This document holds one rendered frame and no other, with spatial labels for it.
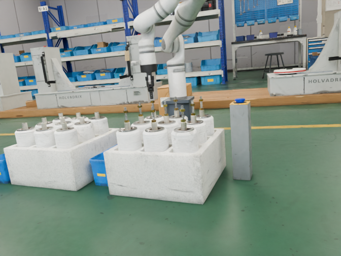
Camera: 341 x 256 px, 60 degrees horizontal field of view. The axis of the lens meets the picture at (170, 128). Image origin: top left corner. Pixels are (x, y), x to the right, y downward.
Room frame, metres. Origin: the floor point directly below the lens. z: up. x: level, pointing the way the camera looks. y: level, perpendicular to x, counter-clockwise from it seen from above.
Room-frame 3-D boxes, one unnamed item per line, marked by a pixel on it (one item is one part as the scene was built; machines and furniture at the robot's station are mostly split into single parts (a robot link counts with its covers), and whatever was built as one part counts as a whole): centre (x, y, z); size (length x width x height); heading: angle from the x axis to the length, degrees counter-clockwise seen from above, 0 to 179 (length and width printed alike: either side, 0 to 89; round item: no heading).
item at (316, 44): (5.95, -3.05, 0.35); 0.59 x 0.47 x 0.69; 163
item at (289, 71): (2.99, -1.25, 0.29); 0.30 x 0.30 x 0.06
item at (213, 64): (5.85, -0.91, 0.36); 0.50 x 0.38 x 0.21; 164
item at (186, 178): (1.20, 0.01, 0.09); 0.39 x 0.39 x 0.18; 67
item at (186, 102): (1.57, -0.06, 0.15); 0.15 x 0.15 x 0.30; 73
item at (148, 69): (1.35, 0.07, 0.45); 0.08 x 0.08 x 0.09
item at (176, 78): (1.57, -0.06, 0.39); 0.09 x 0.09 x 0.17; 73
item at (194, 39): (5.98, -0.49, 0.90); 0.50 x 0.38 x 0.21; 162
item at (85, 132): (1.37, 0.41, 0.16); 0.10 x 0.10 x 0.18
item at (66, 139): (1.26, 0.46, 0.16); 0.10 x 0.10 x 0.18
